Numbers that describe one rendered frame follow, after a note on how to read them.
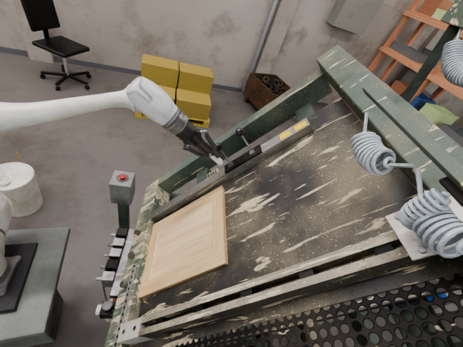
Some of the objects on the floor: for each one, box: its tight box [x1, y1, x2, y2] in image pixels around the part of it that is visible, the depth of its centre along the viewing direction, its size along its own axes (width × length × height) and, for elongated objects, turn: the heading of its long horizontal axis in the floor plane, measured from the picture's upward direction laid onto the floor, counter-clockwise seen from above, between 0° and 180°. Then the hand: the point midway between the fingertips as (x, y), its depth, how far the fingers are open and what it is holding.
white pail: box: [0, 152, 43, 217], centre depth 189 cm, size 32×30×47 cm
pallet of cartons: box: [135, 54, 214, 128], centre depth 353 cm, size 78×113×65 cm
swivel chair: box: [20, 0, 91, 91], centre depth 314 cm, size 64×64×101 cm
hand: (215, 158), depth 98 cm, fingers closed
